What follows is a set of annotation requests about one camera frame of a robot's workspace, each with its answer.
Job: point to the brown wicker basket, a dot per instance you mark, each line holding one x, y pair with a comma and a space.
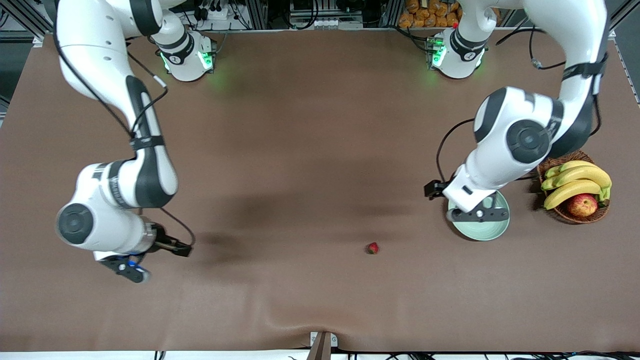
570, 218

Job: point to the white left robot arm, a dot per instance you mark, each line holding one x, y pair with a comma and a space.
525, 140

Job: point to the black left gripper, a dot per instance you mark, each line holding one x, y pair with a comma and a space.
436, 189

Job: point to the red strawberry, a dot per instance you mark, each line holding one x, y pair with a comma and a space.
372, 248

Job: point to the red apple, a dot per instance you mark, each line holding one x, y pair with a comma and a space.
582, 205

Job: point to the yellow banana bunch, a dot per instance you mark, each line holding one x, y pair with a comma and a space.
582, 175

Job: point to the aluminium frame post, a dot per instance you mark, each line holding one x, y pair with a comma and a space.
391, 12
257, 15

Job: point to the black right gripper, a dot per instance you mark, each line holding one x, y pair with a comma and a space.
162, 241

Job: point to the light green round plate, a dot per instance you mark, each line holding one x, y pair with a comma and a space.
480, 231

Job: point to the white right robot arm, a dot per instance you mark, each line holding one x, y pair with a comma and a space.
100, 50

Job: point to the large table cover mat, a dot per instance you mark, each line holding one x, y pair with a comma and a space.
320, 150

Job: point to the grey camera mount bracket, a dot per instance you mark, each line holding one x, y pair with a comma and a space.
322, 350

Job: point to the white power strip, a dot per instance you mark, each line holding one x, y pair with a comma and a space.
220, 14
330, 23

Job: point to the orange bread rolls pile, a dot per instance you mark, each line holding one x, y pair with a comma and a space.
425, 17

